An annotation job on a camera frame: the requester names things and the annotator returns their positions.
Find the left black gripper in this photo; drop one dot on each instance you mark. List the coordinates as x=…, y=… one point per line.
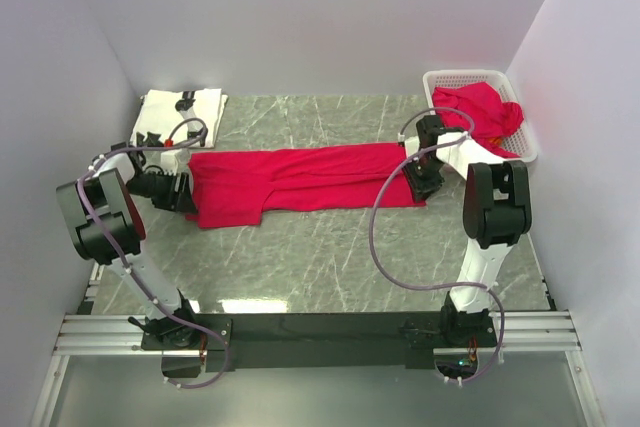
x=181, y=200

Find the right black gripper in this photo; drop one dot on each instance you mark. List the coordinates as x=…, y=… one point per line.
x=422, y=188

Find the red t-shirt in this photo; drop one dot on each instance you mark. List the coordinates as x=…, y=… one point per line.
x=233, y=189

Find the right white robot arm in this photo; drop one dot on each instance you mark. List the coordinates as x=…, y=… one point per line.
x=496, y=213

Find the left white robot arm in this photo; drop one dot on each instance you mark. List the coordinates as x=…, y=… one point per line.
x=105, y=226

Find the red shirts in basket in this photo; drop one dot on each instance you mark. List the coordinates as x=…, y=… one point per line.
x=494, y=119

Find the folded white printed t-shirt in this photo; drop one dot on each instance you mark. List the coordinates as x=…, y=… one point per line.
x=161, y=111

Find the white plastic laundry basket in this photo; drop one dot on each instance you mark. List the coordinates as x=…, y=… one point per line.
x=522, y=142

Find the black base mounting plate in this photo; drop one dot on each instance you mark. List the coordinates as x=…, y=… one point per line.
x=297, y=340

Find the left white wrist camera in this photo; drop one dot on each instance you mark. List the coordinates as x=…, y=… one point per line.
x=174, y=161

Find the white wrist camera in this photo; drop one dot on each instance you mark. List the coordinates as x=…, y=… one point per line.
x=410, y=144
x=174, y=161

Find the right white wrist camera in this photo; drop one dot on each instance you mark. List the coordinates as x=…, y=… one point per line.
x=410, y=144

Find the aluminium frame rail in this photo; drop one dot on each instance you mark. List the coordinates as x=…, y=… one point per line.
x=111, y=335

